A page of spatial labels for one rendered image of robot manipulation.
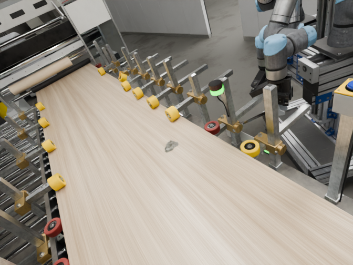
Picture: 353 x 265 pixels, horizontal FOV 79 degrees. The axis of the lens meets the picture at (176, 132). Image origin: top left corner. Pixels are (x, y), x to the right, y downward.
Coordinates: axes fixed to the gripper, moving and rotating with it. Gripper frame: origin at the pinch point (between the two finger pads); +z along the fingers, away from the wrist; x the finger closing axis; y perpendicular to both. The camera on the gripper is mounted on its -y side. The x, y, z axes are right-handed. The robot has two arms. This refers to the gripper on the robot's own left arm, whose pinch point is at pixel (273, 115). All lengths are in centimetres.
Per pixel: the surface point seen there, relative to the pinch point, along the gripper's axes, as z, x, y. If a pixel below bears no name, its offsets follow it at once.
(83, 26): -41, 88, -256
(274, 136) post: 1.8, -11.2, 3.7
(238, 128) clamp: 8.8, -2.8, -16.9
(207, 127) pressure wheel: 3.1, -11.2, -29.9
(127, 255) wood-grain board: 4, -79, -26
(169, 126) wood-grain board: 4, -15, -54
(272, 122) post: -6.1, -11.6, 3.2
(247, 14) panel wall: 47, 314, -138
